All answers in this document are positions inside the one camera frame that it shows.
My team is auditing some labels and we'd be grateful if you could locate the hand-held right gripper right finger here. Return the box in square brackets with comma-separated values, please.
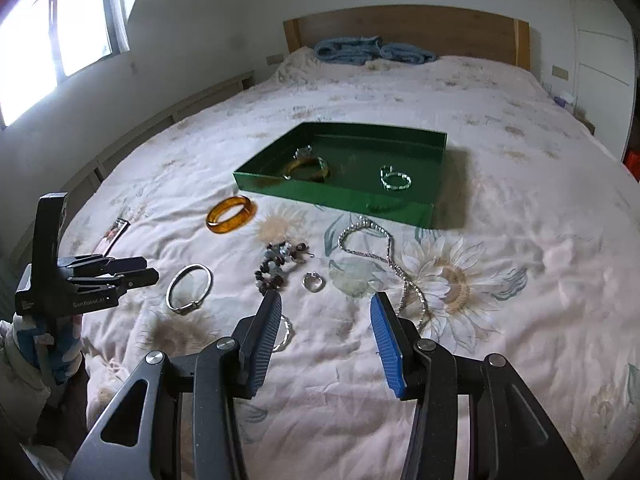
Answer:
[370, 291, 586, 480]

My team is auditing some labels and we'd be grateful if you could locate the silver link bracelet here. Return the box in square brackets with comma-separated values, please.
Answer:
[378, 164, 413, 192]

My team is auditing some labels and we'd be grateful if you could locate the window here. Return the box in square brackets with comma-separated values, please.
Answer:
[0, 0, 133, 128]

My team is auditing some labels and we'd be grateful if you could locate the silver chain necklace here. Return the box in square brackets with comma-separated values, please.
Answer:
[337, 215, 436, 333]

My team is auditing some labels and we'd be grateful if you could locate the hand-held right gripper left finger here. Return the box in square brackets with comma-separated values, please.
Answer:
[65, 290, 283, 480]

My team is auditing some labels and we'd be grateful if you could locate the silver bangle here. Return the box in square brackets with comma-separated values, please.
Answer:
[166, 263, 214, 316]

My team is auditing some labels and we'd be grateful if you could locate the small photo card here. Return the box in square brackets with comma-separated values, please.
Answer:
[103, 218, 130, 256]

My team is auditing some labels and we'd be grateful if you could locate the green tray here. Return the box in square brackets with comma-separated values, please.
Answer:
[232, 121, 447, 229]

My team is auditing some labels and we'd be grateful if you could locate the blue blanket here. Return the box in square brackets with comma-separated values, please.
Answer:
[314, 36, 438, 66]

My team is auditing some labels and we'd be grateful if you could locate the amber bangle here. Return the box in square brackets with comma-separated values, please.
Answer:
[206, 195, 257, 236]
[282, 156, 331, 182]

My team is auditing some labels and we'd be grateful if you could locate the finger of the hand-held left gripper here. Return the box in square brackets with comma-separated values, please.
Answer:
[59, 255, 148, 276]
[67, 268, 160, 293]

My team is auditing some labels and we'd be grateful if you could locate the white wardrobe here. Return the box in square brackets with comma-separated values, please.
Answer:
[570, 0, 640, 161]

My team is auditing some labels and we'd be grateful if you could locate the silver twisted bracelet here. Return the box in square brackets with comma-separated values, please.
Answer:
[272, 314, 295, 352]

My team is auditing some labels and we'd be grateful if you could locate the dark beaded bracelet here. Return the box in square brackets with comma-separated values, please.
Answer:
[255, 241, 313, 295]

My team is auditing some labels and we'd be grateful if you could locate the wooden headboard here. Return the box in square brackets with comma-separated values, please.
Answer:
[283, 6, 531, 72]

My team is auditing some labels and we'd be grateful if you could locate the low wooden shelf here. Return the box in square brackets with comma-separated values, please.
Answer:
[0, 71, 256, 261]

